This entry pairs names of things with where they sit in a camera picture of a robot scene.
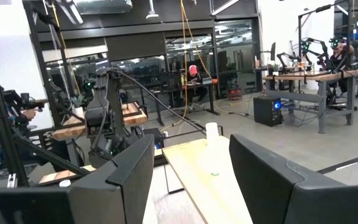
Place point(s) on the black desk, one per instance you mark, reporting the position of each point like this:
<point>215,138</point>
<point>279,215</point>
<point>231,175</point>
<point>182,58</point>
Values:
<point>179,90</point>

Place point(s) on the red box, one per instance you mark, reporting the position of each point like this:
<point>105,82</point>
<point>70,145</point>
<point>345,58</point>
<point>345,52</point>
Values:
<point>235,94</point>

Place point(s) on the small plain white bottle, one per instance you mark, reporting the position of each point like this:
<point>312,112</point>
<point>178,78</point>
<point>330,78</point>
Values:
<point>212,132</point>

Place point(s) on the wooden workbench grey legs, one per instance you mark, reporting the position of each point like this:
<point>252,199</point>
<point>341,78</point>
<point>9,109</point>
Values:
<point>322,76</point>

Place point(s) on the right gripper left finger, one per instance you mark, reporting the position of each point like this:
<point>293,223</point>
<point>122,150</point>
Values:
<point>104,202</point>

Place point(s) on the white pendant lamp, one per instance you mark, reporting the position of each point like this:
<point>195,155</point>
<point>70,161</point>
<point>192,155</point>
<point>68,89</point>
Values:
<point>152,14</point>

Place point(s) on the person's hand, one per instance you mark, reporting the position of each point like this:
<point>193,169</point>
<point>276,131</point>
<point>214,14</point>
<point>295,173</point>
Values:
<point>30,114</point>

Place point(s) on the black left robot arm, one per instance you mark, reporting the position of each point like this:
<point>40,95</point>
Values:
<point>113,102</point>

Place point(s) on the black background rig frame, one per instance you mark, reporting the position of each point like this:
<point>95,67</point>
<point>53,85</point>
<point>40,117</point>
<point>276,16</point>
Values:
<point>300,37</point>

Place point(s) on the black background robot arm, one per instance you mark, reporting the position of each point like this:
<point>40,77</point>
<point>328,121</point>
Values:
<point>319,53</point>
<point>287,59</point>

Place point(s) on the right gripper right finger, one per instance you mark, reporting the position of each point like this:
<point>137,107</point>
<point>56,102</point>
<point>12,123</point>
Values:
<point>291,199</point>

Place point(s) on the black computer tower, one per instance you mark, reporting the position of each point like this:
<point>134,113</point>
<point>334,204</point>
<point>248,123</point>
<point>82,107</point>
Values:
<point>266,112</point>

